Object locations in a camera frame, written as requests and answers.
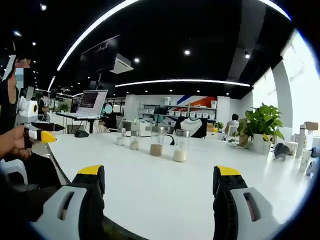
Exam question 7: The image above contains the brown-filled glass seasoning bottle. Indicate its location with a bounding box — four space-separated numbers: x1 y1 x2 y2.
149 126 166 157

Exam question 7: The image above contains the person in black shirt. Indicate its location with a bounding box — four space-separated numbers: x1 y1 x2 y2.
0 151 70 222

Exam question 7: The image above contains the chair with white black shirt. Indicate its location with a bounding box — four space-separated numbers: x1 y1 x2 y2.
174 116 209 139

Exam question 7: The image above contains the person's left hand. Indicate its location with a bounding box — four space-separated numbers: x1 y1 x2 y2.
0 126 33 158

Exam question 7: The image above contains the shelf with white bins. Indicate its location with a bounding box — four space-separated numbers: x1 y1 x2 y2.
137 96 218 121

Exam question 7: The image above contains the open silver laptop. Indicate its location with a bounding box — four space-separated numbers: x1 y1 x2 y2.
55 89 109 120

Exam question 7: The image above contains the beige-filled glass seasoning bottle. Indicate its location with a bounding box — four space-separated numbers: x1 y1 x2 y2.
129 130 141 151

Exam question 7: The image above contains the long curved ceiling light strip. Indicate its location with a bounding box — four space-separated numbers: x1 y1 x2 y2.
56 0 141 72

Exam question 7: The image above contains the ceiling air conditioner unit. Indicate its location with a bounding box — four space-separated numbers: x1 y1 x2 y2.
109 53 135 75

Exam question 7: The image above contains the white-filled glass seasoning bottle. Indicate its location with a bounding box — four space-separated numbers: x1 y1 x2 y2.
172 128 191 163
116 127 127 146

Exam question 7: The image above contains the black cable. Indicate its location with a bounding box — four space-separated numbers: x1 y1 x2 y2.
163 134 177 146

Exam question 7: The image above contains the hanging black monitor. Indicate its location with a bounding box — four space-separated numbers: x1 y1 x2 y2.
79 34 121 81

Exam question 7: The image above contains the laptop stand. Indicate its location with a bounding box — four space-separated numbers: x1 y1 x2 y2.
72 117 101 135

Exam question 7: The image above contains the green plant in white pot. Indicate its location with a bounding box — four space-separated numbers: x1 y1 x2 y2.
243 102 285 155

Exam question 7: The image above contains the cardboard box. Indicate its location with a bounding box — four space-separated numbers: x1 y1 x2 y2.
303 121 320 132

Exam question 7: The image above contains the straight ceiling light strip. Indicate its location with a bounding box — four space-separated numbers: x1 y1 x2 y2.
114 79 251 88

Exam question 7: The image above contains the grey rounded gadget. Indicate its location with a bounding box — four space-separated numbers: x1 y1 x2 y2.
273 142 293 162

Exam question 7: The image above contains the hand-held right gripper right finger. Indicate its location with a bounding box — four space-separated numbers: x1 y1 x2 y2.
212 164 284 240

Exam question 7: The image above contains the tall white flask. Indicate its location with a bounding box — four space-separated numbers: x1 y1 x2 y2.
295 123 308 159

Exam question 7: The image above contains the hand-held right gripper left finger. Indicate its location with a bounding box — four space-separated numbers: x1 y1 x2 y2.
29 164 106 240

